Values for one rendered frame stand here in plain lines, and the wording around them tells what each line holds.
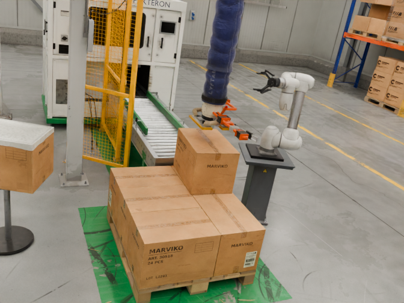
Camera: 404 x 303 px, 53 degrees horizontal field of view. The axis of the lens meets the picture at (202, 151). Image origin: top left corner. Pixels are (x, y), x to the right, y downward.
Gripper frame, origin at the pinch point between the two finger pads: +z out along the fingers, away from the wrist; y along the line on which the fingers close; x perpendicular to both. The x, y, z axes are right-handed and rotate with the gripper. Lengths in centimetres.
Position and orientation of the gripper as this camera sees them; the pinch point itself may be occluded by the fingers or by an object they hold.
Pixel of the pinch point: (256, 81)
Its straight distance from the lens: 342.6
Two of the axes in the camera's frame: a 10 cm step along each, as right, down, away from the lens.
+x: -3.7, -4.1, 8.4
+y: -1.5, 9.1, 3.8
